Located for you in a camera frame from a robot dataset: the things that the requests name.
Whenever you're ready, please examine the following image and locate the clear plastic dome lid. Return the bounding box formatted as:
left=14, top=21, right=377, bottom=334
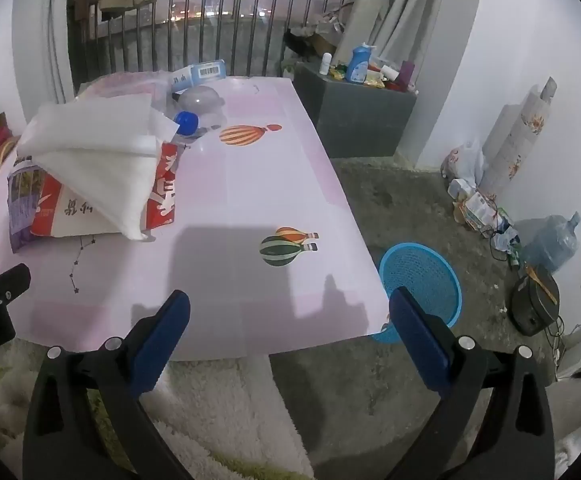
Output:
left=170, top=85, right=226, bottom=116

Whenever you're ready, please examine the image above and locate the clear pink plastic bag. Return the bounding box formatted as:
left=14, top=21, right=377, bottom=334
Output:
left=78, top=70, right=176, bottom=101

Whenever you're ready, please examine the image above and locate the wooden spoon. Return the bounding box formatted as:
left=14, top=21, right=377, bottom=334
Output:
left=527, top=266, right=559, bottom=306

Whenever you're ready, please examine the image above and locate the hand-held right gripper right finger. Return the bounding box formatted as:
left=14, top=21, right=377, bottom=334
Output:
left=388, top=286, right=559, bottom=480

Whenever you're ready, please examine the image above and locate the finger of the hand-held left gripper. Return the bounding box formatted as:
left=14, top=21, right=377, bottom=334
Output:
left=0, top=263, right=31, bottom=311

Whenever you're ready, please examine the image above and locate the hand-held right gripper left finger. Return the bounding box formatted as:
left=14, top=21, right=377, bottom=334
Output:
left=23, top=289, right=194, bottom=480

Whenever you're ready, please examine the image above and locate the black cooker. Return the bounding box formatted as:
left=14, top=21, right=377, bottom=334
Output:
left=508, top=267, right=561, bottom=337

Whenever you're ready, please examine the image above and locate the printed wallpaper roll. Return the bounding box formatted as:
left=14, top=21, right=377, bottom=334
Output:
left=481, top=77, right=559, bottom=206

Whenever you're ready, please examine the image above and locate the blue plastic basket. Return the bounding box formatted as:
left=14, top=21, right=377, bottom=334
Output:
left=371, top=242, right=463, bottom=345

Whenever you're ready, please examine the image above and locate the purple snack bag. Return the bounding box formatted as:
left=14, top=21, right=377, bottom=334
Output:
left=8, top=157, right=51, bottom=253

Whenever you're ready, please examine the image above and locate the pile of crumpled packets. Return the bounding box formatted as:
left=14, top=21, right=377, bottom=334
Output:
left=448, top=180, right=519, bottom=256

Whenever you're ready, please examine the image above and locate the white blue barcode box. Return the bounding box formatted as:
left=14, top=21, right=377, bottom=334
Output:
left=170, top=59, right=227, bottom=93

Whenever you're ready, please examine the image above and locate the clear bottle with blue cap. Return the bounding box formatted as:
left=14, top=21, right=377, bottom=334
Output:
left=173, top=110, right=224, bottom=141

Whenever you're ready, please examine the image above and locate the black bag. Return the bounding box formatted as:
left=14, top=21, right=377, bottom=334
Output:
left=283, top=30, right=316, bottom=56

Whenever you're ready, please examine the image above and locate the grey cabinet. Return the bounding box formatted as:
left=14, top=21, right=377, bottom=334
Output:
left=293, top=60, right=418, bottom=158

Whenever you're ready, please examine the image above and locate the clear water jug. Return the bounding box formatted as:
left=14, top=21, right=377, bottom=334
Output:
left=521, top=212, right=581, bottom=276

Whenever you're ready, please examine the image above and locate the grey curtain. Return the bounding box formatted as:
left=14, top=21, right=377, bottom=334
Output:
left=335, top=0, right=451, bottom=68

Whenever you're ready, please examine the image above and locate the red white plastic bag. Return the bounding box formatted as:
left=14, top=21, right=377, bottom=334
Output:
left=30, top=141, right=178, bottom=238

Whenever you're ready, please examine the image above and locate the blue detergent bottle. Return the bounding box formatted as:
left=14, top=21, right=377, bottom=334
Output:
left=345, top=42, right=377, bottom=85

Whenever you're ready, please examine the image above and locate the pink printed tablecloth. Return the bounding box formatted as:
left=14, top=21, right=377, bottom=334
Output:
left=0, top=72, right=391, bottom=361

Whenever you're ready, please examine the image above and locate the cardboard box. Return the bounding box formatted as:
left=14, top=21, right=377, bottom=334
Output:
left=301, top=12, right=351, bottom=58

